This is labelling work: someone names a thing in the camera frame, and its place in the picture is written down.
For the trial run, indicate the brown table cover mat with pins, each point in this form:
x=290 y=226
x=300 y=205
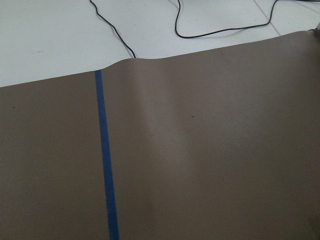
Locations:
x=221 y=144

